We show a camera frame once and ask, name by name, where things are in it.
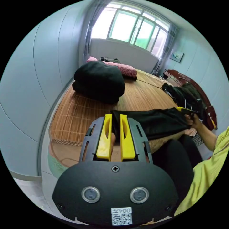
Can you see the person's body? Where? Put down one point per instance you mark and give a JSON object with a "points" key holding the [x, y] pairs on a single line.
{"points": [[205, 171]]}

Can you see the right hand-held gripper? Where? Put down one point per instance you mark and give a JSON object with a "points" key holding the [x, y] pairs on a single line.
{"points": [[191, 112]]}

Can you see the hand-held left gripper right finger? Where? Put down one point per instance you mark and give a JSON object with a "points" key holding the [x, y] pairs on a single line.
{"points": [[128, 145]]}

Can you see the window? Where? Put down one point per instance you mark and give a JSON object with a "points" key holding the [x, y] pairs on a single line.
{"points": [[130, 26]]}

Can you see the black pants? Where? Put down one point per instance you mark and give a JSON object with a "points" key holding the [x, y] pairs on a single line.
{"points": [[157, 121]]}

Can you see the pink patterned rolled quilt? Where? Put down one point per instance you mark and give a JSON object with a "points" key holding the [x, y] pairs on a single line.
{"points": [[125, 68]]}

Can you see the person's right forearm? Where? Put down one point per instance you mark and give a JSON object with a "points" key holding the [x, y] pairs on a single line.
{"points": [[206, 136]]}

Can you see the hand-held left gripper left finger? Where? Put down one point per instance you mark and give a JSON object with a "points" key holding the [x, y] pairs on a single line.
{"points": [[103, 143]]}

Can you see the dark green garment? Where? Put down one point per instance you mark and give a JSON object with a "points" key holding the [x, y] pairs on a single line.
{"points": [[110, 60]]}

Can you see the grey curtain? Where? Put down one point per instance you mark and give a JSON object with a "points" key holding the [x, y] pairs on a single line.
{"points": [[166, 48], [93, 26]]}

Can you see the dark red bedside cupboard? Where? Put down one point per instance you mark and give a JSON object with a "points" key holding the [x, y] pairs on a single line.
{"points": [[170, 77]]}

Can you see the person's right hand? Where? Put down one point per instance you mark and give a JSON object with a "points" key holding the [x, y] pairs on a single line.
{"points": [[194, 122]]}

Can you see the bed with woven mat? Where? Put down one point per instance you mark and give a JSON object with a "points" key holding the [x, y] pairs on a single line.
{"points": [[85, 114]]}

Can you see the black folded blanket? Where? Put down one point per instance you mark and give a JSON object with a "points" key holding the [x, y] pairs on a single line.
{"points": [[99, 82]]}

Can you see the small wall picture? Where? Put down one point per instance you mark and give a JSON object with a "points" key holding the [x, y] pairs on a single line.
{"points": [[177, 56]]}

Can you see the pile of clothes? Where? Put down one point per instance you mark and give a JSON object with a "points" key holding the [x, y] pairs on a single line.
{"points": [[186, 96]]}

